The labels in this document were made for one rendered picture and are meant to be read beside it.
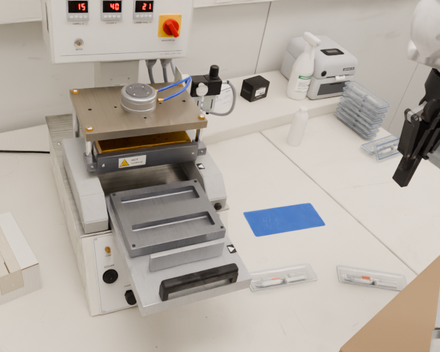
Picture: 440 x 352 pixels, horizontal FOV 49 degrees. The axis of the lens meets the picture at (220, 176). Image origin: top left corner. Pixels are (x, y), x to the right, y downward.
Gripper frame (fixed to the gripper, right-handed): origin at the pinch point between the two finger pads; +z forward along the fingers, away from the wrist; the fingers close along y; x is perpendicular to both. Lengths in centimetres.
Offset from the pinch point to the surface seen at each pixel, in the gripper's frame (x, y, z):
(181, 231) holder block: 12.0, -39.2, 19.1
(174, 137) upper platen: 34.5, -33.5, 12.9
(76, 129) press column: 48, -53, 17
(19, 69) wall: 91, -62, 24
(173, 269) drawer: 5.1, -43.1, 21.6
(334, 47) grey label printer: 93, 55, 23
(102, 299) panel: 15, -54, 40
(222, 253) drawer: 6.3, -32.3, 21.6
